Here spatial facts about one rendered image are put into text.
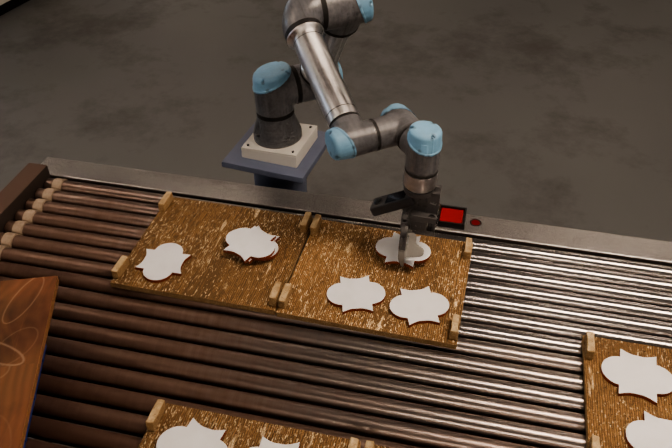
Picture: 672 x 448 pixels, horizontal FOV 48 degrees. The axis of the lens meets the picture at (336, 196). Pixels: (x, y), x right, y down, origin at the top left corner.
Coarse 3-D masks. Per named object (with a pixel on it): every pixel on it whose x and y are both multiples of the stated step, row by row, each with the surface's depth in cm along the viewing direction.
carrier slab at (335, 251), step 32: (352, 224) 194; (320, 256) 184; (352, 256) 184; (448, 256) 184; (320, 288) 175; (384, 288) 175; (416, 288) 175; (448, 288) 175; (320, 320) 168; (352, 320) 167; (384, 320) 167; (448, 320) 167
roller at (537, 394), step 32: (64, 320) 173; (96, 320) 171; (128, 320) 170; (160, 320) 170; (256, 352) 164; (288, 352) 163; (320, 352) 162; (448, 384) 156; (480, 384) 155; (512, 384) 155
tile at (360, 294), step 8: (344, 280) 176; (352, 280) 176; (360, 280) 176; (368, 280) 176; (336, 288) 174; (344, 288) 174; (352, 288) 174; (360, 288) 174; (368, 288) 174; (376, 288) 174; (328, 296) 172; (336, 296) 172; (344, 296) 172; (352, 296) 172; (360, 296) 172; (368, 296) 172; (376, 296) 172; (384, 296) 172; (336, 304) 170; (344, 304) 170; (352, 304) 170; (360, 304) 170; (368, 304) 170; (376, 304) 171; (344, 312) 168
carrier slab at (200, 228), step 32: (160, 224) 195; (192, 224) 195; (224, 224) 195; (256, 224) 195; (288, 224) 194; (128, 256) 185; (192, 256) 185; (224, 256) 185; (288, 256) 184; (128, 288) 177; (160, 288) 176; (192, 288) 176; (224, 288) 176; (256, 288) 176
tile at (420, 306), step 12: (396, 300) 171; (408, 300) 171; (420, 300) 171; (432, 300) 171; (444, 300) 171; (396, 312) 168; (408, 312) 168; (420, 312) 168; (432, 312) 168; (444, 312) 168; (408, 324) 166
